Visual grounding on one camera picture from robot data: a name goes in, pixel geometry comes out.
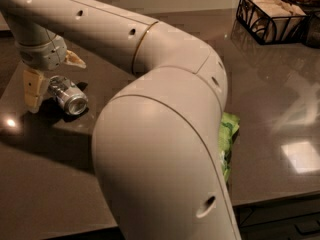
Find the black wire napkin basket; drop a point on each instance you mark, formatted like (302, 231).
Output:
(271, 21)

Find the large green snack bag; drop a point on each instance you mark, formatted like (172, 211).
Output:
(229, 126)

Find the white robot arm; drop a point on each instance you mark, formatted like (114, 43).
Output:
(155, 144)

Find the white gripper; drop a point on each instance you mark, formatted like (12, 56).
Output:
(42, 57)

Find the dark cabinet drawer handle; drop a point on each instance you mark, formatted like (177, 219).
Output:
(308, 227)

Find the silver 7up soda can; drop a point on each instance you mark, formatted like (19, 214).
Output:
(68, 96)

